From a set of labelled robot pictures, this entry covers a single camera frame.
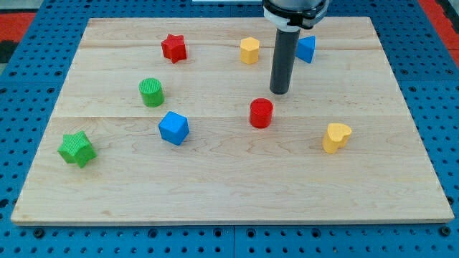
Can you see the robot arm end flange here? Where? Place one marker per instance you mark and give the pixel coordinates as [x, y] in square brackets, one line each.
[292, 15]

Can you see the yellow hexagon block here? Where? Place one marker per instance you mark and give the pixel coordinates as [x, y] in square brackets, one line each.
[249, 50]

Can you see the red cylinder block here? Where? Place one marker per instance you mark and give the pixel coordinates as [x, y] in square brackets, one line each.
[261, 112]

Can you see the blue cube block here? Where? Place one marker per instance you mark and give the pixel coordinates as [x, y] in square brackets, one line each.
[174, 128]

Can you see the light wooden board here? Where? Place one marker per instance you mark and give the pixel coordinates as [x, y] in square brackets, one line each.
[227, 171]

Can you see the green cylinder block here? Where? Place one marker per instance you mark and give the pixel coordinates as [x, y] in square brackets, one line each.
[151, 92]

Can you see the red star block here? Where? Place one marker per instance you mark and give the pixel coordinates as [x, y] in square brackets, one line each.
[174, 48]

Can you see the yellow heart block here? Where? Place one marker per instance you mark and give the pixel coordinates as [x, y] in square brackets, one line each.
[335, 137]

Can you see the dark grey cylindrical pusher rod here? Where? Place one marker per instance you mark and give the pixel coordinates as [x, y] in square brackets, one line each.
[283, 60]

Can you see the blue triangle block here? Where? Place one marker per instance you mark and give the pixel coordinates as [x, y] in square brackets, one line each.
[306, 49]

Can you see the green star block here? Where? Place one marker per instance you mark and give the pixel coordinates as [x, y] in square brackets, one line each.
[77, 148]

